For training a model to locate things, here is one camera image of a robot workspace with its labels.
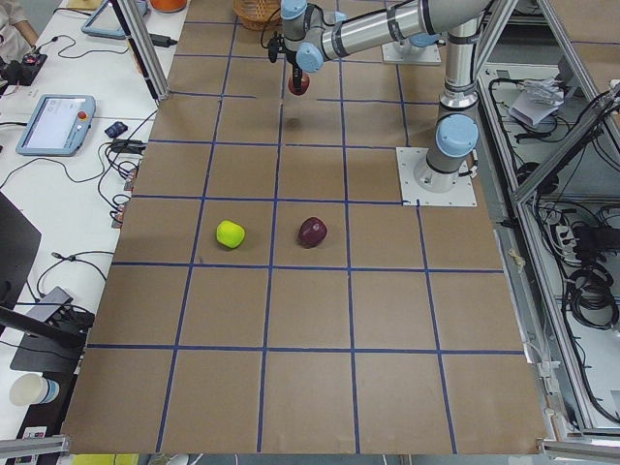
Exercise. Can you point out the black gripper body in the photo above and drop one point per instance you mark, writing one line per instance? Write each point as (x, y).
(294, 64)

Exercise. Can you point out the red yellow apple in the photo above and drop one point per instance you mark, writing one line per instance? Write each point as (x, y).
(298, 91)

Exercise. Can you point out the dark red apple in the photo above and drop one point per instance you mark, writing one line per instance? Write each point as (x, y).
(311, 232)

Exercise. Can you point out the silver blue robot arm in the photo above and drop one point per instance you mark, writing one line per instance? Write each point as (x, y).
(424, 33)

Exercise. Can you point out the wicker basket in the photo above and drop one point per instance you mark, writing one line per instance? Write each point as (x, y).
(258, 14)

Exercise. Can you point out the orange bucket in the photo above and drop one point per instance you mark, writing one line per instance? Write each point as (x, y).
(168, 6)

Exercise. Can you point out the black power adapter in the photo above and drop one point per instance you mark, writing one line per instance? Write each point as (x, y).
(159, 40)

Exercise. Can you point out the blue teach pendant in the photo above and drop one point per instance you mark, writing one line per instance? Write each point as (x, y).
(116, 19)
(58, 126)

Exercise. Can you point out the green apple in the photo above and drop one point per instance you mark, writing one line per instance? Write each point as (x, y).
(230, 234)

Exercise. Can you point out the small dark blue device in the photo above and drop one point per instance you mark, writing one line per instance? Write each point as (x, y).
(116, 129)

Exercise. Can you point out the black joystick controller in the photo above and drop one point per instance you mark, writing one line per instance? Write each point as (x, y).
(29, 67)

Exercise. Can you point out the black monitor stand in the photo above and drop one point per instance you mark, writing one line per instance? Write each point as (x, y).
(53, 331)

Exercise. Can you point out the white paper cup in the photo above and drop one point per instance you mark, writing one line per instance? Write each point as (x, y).
(33, 389)

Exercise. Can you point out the aluminium frame post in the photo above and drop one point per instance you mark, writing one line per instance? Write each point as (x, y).
(149, 64)

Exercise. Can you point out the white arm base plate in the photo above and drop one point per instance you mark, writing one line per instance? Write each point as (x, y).
(455, 186)

